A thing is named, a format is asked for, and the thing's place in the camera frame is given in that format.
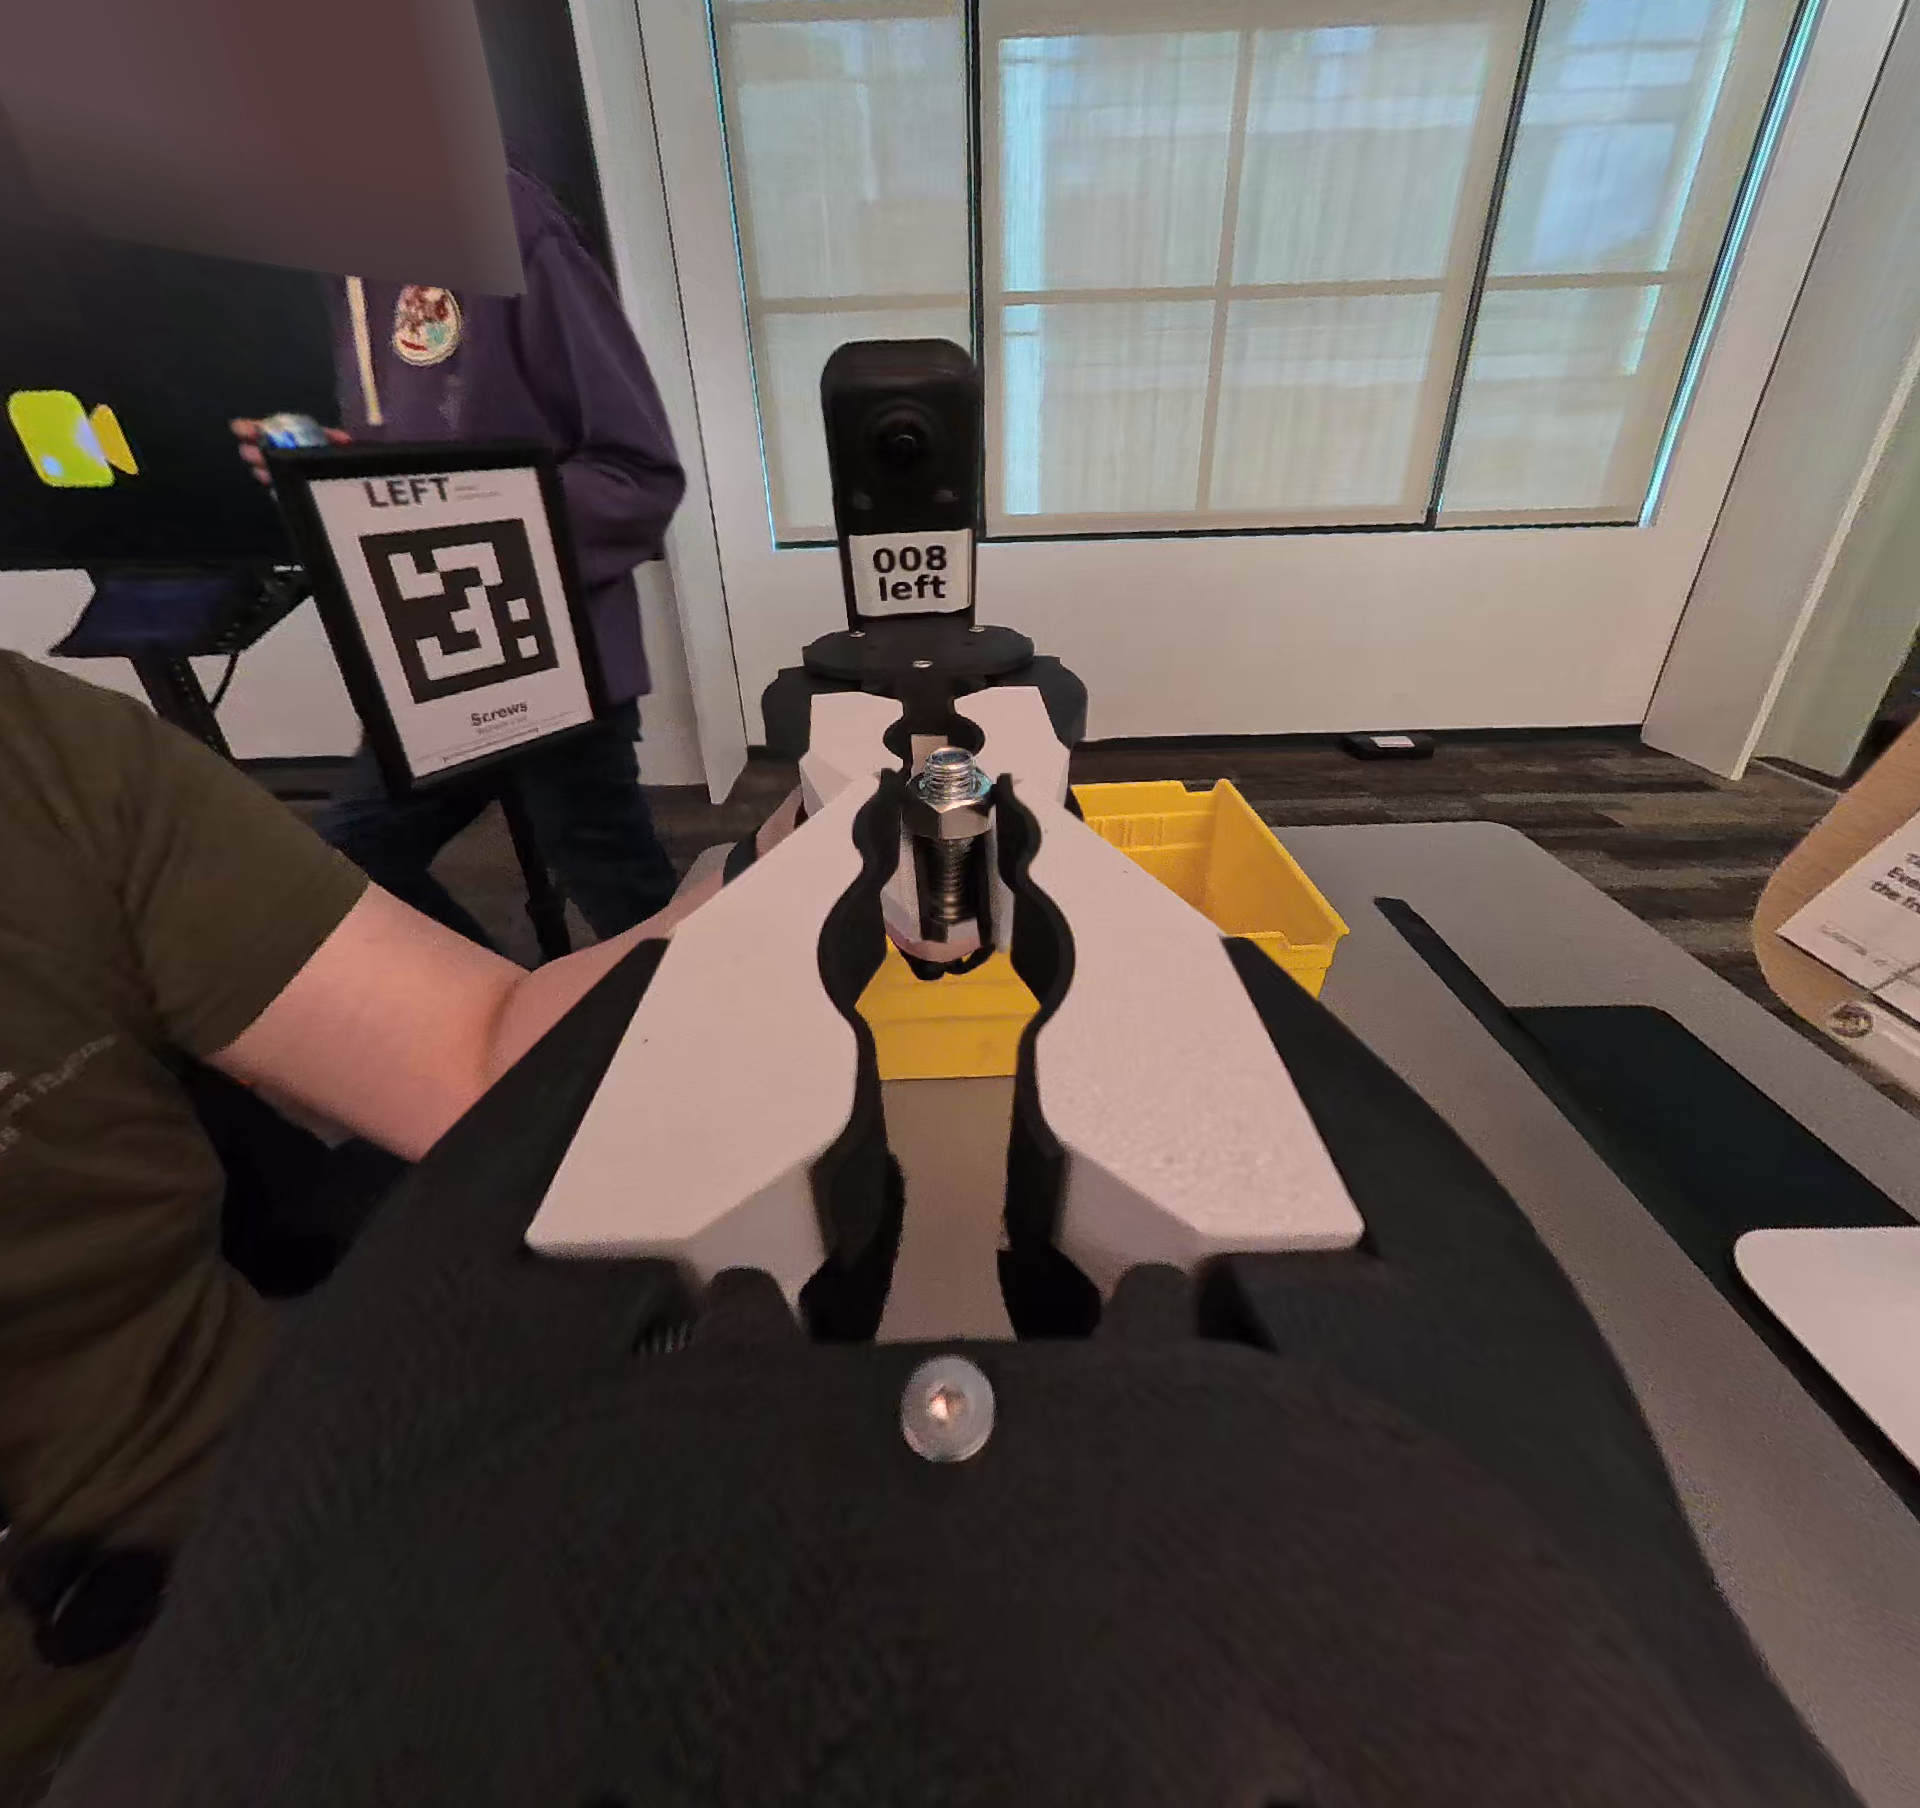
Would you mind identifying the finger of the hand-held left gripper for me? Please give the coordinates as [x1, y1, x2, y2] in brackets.
[795, 690, 921, 826]
[966, 682, 1080, 821]

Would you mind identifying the white stand base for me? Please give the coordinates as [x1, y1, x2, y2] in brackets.
[1735, 1226, 1920, 1475]

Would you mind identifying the black sign easel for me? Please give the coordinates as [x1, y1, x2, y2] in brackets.
[491, 749, 584, 966]

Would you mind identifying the white page ledge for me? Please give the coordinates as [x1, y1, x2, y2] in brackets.
[1823, 990, 1920, 1078]

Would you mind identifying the steel hex bolt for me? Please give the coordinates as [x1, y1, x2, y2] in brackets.
[904, 745, 995, 938]

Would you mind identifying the yellow plastic bin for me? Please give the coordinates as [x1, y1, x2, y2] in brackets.
[862, 776, 1350, 1083]

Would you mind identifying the black framed marker sign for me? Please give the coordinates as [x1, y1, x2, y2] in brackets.
[265, 440, 612, 795]

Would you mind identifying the instruction sheet on wooden board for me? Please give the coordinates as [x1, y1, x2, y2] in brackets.
[1751, 758, 1920, 1078]

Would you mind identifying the black display screen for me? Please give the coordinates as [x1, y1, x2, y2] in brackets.
[0, 270, 355, 575]

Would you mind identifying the white instruction sheet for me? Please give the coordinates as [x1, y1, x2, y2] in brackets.
[1777, 810, 1920, 1029]

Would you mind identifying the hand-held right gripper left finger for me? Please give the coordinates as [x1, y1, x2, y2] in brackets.
[526, 772, 911, 1345]

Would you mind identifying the large glass window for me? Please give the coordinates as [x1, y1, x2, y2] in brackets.
[693, 0, 1853, 549]

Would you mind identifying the person's olive shirt torso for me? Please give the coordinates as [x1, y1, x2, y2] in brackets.
[0, 650, 378, 1808]

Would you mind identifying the person's left forearm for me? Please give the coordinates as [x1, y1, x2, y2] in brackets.
[202, 806, 813, 1168]

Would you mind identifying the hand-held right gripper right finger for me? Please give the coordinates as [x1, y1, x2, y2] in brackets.
[993, 772, 1366, 1341]

